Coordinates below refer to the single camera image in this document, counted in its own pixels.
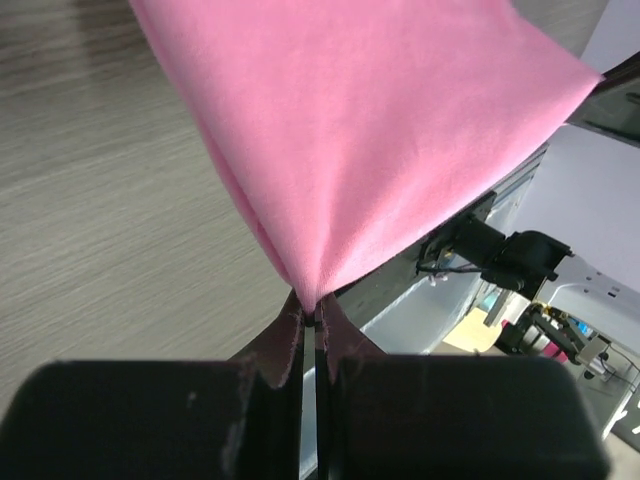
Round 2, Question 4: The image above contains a pink t shirt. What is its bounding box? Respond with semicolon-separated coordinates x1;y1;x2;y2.
131;1;601;311

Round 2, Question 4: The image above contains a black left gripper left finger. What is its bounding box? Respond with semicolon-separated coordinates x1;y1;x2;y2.
1;295;304;479

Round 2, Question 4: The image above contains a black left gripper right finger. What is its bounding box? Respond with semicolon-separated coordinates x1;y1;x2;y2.
314;296;610;479

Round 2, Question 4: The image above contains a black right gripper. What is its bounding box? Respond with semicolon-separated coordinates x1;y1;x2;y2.
568;52;640;147

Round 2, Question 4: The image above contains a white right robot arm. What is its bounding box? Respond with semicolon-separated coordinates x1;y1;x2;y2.
415;191;572;300

